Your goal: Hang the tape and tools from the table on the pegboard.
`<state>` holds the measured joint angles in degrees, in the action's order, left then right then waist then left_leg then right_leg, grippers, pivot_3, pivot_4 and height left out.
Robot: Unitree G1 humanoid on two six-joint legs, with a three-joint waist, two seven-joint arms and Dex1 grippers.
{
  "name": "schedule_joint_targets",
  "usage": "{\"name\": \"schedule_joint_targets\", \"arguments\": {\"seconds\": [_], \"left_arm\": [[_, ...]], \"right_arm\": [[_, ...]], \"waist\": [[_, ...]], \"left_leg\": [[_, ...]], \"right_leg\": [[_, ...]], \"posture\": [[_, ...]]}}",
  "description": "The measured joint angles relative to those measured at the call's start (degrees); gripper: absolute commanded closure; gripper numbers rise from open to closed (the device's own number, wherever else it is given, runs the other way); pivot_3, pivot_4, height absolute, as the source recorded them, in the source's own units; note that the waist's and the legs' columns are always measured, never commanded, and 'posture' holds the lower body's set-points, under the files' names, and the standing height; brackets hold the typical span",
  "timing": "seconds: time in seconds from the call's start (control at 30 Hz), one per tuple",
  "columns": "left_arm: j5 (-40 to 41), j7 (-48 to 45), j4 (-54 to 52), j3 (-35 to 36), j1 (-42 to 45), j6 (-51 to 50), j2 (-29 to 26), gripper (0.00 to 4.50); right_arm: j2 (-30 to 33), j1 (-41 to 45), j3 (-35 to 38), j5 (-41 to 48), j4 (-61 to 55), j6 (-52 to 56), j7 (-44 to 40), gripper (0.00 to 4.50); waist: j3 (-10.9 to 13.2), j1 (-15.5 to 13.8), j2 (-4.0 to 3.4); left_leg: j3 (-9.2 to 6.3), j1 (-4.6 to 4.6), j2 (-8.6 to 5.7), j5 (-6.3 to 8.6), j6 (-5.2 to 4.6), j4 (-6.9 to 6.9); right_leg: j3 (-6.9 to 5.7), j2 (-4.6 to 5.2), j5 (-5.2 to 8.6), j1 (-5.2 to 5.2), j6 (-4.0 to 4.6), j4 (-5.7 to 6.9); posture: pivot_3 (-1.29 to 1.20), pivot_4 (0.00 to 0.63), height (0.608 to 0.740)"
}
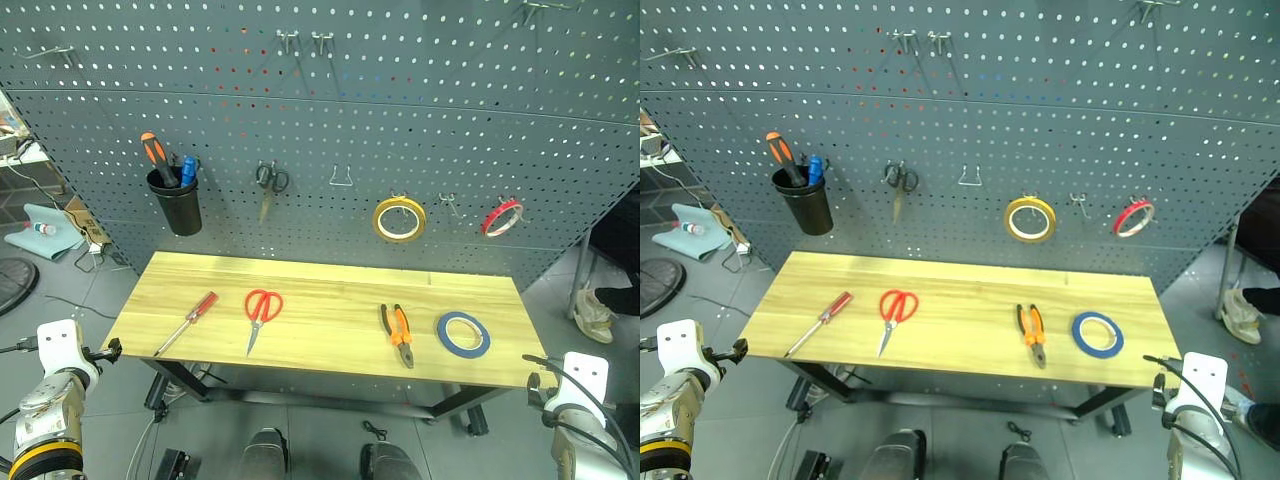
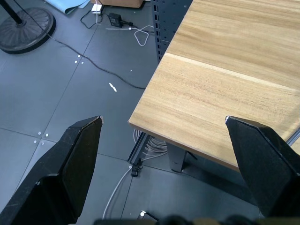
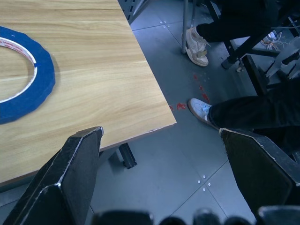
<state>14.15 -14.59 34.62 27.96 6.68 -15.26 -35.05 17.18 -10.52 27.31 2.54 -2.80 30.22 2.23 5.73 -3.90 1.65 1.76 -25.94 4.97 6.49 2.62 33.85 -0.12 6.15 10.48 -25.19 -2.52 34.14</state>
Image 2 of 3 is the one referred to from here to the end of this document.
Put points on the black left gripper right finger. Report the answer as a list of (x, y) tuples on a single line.
[(264, 168)]

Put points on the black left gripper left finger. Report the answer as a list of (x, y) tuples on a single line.
[(70, 168)]

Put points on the silver aluminium profile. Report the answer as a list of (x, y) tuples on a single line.
[(294, 138)]

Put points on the dark table leg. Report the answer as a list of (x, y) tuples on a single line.
[(176, 158)]

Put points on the black round stand base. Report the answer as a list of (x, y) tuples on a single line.
[(23, 28)]

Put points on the black power adapter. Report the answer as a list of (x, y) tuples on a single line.
[(114, 19)]

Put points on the white power plug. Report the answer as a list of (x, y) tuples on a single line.
[(97, 8)]

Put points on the light blue sheet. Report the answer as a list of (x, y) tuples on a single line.
[(70, 5)]

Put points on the brown cardboard box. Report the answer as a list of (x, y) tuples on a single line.
[(119, 2)]

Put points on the black aluminium rail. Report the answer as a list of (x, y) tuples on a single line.
[(138, 150)]

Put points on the dark metal rack post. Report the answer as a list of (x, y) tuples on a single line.
[(165, 23)]

